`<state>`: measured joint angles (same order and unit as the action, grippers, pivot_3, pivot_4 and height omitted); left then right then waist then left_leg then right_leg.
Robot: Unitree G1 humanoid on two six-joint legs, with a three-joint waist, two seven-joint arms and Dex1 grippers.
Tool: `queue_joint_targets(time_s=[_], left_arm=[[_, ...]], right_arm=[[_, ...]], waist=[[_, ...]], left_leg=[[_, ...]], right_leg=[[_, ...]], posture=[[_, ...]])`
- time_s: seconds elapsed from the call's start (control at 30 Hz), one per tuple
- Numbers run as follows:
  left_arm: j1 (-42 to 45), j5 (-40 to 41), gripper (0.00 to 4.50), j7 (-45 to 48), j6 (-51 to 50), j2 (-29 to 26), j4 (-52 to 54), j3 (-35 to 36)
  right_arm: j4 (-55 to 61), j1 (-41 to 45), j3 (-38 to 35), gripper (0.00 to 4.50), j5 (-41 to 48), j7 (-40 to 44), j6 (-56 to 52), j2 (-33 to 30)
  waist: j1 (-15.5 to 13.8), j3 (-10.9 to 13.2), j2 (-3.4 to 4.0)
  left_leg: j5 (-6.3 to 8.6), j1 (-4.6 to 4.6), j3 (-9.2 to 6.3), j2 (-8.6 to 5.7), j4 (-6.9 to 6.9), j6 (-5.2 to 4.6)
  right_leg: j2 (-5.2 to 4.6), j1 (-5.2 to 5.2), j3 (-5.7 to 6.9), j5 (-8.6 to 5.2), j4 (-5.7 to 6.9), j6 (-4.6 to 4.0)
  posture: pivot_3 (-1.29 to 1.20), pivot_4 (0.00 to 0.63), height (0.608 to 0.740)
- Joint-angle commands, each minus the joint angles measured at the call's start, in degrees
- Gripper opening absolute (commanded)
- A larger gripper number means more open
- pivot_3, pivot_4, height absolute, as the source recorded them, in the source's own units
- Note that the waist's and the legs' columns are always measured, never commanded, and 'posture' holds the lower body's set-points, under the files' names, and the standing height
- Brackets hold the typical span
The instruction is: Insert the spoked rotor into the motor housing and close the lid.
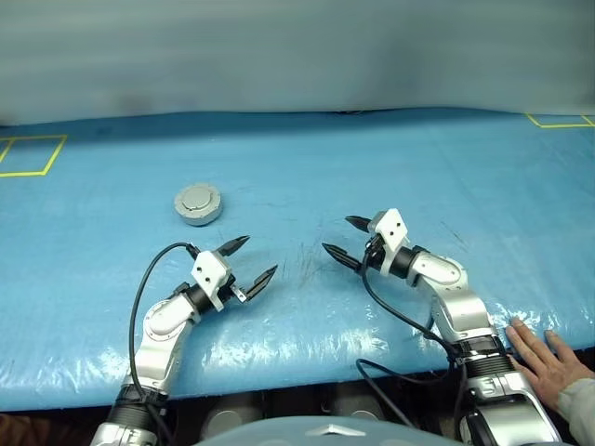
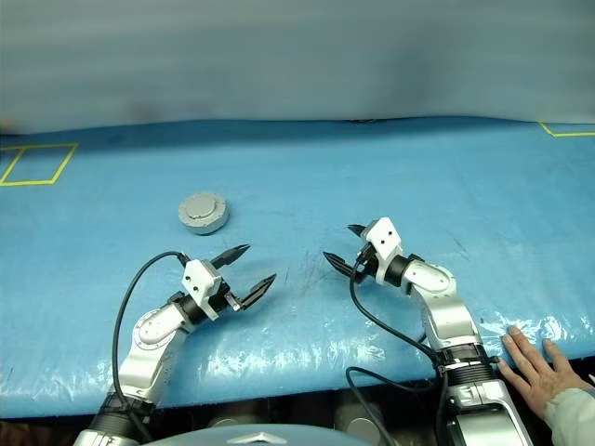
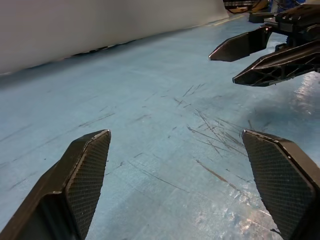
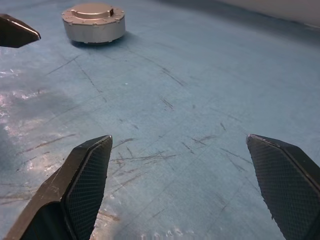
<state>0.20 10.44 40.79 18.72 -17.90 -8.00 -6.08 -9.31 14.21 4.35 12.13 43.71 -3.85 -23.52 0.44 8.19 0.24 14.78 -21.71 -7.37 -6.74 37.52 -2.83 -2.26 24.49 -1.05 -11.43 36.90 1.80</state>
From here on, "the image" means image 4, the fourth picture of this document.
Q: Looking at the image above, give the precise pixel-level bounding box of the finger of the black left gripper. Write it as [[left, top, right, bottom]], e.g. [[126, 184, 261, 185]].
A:
[[0, 13, 42, 49]]

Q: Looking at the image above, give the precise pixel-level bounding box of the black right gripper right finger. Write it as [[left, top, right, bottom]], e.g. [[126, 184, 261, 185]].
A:
[[246, 133, 320, 240]]

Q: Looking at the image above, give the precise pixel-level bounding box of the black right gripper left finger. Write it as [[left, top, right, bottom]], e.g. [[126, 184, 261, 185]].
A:
[[0, 134, 114, 240]]

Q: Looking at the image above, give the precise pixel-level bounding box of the round silver white object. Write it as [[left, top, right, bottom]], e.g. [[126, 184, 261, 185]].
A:
[[61, 2, 125, 27]]

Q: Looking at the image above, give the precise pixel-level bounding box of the grey motor housing with stator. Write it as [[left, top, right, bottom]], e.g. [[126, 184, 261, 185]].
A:
[[62, 17, 126, 46]]

